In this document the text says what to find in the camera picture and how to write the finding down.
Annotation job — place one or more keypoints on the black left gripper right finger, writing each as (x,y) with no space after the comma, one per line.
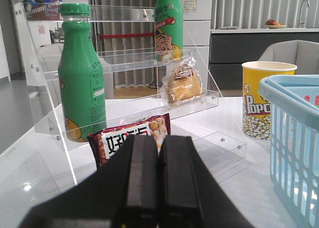
(189,196)

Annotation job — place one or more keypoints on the clear acrylic display shelf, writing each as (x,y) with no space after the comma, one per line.
(67,163)

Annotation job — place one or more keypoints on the light blue plastic basket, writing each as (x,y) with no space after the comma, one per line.
(294,153)

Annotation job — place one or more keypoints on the fruit plate on counter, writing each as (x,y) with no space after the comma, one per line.
(272,24)

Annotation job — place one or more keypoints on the dark kitchen counter cabinet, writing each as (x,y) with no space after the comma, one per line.
(230,48)

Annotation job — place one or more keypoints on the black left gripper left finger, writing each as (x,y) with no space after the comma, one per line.
(120,194)

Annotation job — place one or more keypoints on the green bottle with green cap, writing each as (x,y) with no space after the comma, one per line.
(81,78)

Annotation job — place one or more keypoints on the bread bun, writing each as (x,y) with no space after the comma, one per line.
(182,84)

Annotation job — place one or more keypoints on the blue oreo box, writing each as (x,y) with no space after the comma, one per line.
(42,10)

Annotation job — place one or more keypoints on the white refrigerator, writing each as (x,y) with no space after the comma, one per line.
(196,33)

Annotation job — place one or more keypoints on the chrome faucet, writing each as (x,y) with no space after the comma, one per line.
(303,7)

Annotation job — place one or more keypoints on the maroon cracker snack packet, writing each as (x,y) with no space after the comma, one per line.
(105,143)

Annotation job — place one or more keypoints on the green cartoon label bottle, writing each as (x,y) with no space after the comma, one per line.
(168,17)

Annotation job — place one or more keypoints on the grey armchair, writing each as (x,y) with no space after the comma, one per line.
(303,54)

